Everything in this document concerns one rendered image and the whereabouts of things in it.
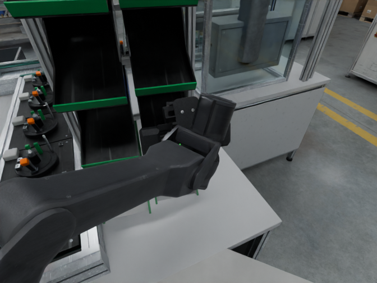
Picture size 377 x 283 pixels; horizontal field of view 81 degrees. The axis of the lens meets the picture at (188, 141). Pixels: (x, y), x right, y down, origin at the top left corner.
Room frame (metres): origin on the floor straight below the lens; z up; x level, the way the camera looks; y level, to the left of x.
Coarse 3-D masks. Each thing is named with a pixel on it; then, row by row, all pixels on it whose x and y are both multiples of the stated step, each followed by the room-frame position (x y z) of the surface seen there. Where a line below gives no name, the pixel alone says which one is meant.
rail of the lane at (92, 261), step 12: (84, 252) 0.25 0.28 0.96; (96, 252) 0.25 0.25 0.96; (48, 264) 0.22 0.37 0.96; (60, 264) 0.22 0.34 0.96; (72, 264) 0.22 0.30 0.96; (84, 264) 0.22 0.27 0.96; (96, 264) 0.23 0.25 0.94; (108, 264) 0.25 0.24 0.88; (48, 276) 0.19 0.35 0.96; (60, 276) 0.19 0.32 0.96; (72, 276) 0.20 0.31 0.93; (84, 276) 0.21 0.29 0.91; (96, 276) 0.22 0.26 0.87
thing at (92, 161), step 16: (128, 96) 0.48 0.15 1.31; (80, 112) 0.47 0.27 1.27; (96, 112) 0.49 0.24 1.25; (112, 112) 0.50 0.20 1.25; (128, 112) 0.50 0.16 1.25; (80, 128) 0.42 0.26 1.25; (96, 128) 0.45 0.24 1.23; (112, 128) 0.45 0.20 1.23; (128, 128) 0.46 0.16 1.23; (80, 144) 0.39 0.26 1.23; (96, 144) 0.41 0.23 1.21; (112, 144) 0.41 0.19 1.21; (128, 144) 0.41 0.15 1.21; (96, 160) 0.37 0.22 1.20; (112, 160) 0.36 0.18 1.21
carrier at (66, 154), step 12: (36, 144) 0.60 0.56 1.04; (48, 144) 0.61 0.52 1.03; (72, 144) 0.68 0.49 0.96; (12, 156) 0.59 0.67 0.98; (36, 156) 0.56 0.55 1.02; (48, 156) 0.59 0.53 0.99; (60, 156) 0.61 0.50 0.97; (72, 156) 0.61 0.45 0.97; (12, 168) 0.54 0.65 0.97; (24, 168) 0.53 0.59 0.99; (36, 168) 0.52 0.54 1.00; (48, 168) 0.53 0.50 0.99; (60, 168) 0.54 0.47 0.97; (72, 168) 0.54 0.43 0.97
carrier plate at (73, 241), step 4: (76, 236) 0.29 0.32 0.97; (80, 236) 0.30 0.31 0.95; (68, 240) 0.28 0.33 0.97; (72, 240) 0.28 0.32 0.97; (76, 240) 0.28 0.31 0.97; (80, 240) 0.28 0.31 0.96; (68, 244) 0.27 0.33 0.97; (72, 244) 0.27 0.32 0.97; (76, 244) 0.27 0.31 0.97; (80, 244) 0.27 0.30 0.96; (0, 248) 0.26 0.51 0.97; (64, 248) 0.26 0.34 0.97; (68, 248) 0.26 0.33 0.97; (72, 248) 0.26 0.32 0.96; (76, 248) 0.26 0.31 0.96; (60, 252) 0.25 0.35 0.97; (64, 252) 0.25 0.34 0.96; (68, 252) 0.25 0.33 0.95; (56, 256) 0.24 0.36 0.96
